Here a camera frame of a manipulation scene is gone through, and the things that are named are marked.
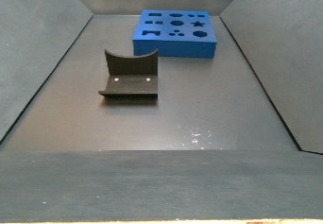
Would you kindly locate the blue shape board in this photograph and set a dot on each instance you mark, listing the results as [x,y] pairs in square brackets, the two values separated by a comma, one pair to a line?
[177,33]

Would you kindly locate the black curved holder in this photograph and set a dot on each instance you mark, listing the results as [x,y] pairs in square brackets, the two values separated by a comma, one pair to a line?
[132,75]

